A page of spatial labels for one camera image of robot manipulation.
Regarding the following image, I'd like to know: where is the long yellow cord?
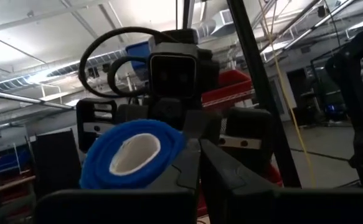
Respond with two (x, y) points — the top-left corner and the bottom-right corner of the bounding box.
(257, 0), (316, 189)

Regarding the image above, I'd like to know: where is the blue elastic bandage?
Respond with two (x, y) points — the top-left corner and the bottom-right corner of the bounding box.
(79, 119), (187, 190)

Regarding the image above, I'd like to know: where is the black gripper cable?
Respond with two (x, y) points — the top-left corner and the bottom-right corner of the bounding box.
(77, 26), (177, 100)
(107, 55), (151, 98)

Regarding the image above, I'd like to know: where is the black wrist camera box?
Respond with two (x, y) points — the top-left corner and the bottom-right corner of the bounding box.
(148, 28), (221, 100)

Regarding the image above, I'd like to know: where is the black aluminium rig frame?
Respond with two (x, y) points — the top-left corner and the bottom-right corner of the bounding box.
(226, 0), (303, 189)

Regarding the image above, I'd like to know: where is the black panel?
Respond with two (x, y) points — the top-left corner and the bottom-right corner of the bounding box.
(28, 128), (83, 200)

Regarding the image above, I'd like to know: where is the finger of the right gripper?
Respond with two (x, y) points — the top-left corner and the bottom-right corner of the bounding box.
(183, 109), (223, 146)

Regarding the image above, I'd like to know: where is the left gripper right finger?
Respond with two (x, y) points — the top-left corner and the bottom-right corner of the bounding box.
(199, 138), (363, 224)

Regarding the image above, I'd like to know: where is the blue storage bin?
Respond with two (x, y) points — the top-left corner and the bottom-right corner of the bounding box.
(125, 41), (153, 74)

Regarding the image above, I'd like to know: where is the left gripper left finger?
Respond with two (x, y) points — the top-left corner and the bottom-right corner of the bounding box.
(33, 138), (201, 224)

